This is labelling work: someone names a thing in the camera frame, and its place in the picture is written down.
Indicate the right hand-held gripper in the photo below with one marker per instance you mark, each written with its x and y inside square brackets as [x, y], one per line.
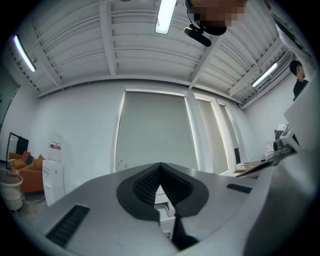
[302, 117]

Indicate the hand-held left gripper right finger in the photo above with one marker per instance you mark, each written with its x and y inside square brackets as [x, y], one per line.
[220, 207]

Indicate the ceiling tube light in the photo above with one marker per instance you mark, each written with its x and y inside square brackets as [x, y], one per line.
[25, 53]
[165, 15]
[265, 75]

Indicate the chrome sink faucet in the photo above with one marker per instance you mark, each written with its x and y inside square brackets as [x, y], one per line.
[122, 162]

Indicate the narrow grey roller blind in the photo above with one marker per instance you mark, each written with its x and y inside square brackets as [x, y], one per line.
[230, 127]
[212, 135]

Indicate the black standing board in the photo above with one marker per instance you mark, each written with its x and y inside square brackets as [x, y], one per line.
[18, 143]

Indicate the wide grey roller blind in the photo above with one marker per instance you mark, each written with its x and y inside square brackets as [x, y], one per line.
[155, 130]

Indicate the black head-mounted camera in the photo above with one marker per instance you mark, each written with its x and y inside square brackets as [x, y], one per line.
[197, 36]

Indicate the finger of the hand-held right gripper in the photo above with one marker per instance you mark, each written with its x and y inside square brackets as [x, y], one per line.
[282, 212]

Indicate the orange sofa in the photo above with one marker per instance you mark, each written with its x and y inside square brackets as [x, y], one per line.
[30, 175]

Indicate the white water dispenser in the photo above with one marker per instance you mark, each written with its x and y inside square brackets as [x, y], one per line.
[53, 182]

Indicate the person's head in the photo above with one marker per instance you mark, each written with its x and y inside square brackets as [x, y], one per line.
[215, 12]

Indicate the flat brown board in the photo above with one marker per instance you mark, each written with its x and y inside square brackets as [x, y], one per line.
[255, 167]

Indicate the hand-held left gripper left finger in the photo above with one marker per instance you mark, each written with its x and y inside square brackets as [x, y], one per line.
[100, 215]

